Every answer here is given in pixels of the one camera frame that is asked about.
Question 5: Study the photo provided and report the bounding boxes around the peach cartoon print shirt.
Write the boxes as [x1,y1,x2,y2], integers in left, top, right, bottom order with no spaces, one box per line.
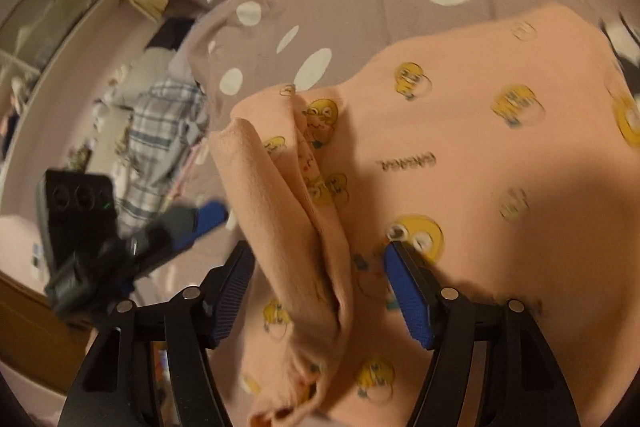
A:
[209,5,639,426]

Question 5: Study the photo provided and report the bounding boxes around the plaid grey blanket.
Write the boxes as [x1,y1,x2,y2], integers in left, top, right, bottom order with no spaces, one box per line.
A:
[116,76,208,233]

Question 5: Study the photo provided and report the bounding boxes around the grey pillow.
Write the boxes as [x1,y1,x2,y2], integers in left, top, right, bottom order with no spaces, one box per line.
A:
[102,48,176,109]

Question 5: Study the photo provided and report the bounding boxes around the black camera box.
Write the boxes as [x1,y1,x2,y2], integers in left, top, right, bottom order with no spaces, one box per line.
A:
[36,169,117,275]

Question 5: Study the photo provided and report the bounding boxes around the white wall shelf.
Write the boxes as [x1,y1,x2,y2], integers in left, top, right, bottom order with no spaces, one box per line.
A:
[0,0,124,118]

